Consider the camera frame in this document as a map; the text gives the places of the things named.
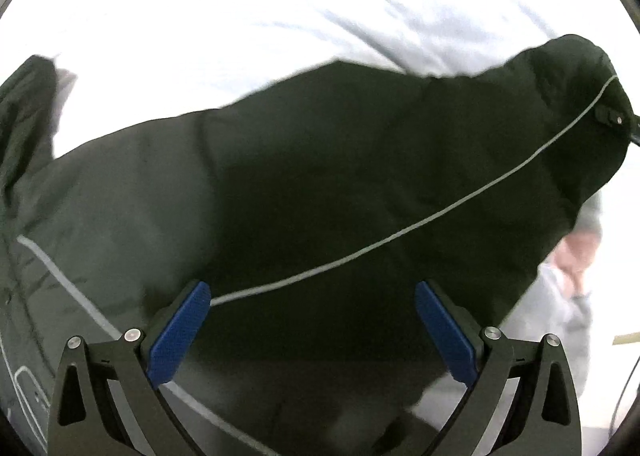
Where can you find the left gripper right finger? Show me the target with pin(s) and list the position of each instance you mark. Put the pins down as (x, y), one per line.
(543, 418)

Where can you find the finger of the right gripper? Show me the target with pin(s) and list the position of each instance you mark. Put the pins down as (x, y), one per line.
(627, 123)

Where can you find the black jacket with grey piping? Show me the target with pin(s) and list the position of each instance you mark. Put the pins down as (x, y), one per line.
(311, 209)

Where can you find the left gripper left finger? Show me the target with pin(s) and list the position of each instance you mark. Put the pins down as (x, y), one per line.
(84, 419)

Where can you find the person's right hand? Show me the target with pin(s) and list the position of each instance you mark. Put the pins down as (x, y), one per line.
(573, 256)

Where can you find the grey floral bed quilt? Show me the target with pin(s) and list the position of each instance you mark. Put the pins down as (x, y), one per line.
(121, 63)

